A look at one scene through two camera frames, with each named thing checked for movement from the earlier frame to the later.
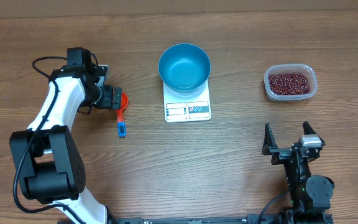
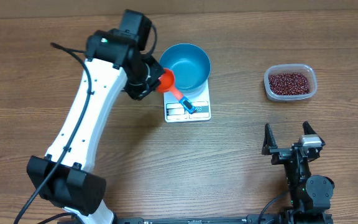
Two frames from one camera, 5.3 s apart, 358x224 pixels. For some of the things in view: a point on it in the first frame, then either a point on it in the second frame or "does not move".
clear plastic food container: (289, 82) does not move
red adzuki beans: (289, 84) does not move
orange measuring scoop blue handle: (120, 121) -> (167, 84)
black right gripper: (281, 154) does not move
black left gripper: (107, 101) -> (140, 93)
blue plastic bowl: (184, 68) does not move
